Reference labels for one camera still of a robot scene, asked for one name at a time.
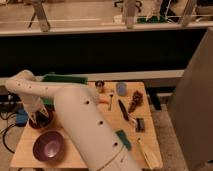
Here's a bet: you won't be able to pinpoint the brown pine cone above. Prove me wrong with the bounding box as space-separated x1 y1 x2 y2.
128 91 143 113

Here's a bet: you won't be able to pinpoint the green sponge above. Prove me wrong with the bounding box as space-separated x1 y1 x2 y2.
116 130 131 150

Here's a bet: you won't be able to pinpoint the green plastic tray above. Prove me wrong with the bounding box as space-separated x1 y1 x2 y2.
41 74 88 108

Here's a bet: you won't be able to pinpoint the orange carrot toy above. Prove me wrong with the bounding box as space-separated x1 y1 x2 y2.
98 99 109 104

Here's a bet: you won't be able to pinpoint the black eraser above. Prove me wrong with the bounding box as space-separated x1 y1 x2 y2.
36 113 47 123

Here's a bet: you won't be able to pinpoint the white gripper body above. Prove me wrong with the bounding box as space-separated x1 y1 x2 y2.
23 97 49 121

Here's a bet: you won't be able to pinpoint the blue box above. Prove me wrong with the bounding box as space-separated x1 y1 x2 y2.
15 109 28 127

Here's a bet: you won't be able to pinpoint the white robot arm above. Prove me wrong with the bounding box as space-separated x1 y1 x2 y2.
5 70 141 171

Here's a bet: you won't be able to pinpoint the light blue cup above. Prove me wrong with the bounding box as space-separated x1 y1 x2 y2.
116 82 127 96

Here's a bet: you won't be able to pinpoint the black knife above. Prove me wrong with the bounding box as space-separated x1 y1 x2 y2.
118 99 129 121

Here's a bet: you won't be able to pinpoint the black cables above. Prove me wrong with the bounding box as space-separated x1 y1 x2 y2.
0 94 22 154

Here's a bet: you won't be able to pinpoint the red-orange bowl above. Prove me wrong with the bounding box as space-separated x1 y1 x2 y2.
29 108 54 130

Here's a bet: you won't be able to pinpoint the small metal cup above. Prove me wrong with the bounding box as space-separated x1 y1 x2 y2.
95 80 105 93

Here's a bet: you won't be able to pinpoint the wooden brush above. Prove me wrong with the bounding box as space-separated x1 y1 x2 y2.
137 138 160 170

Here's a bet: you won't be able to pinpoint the metal spoon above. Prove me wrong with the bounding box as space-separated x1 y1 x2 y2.
108 94 114 111

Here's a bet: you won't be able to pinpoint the purple bowl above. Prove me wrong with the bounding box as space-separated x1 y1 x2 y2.
33 131 64 162

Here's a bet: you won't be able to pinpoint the grey cabinet panel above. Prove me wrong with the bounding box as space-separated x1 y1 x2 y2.
168 27 213 171

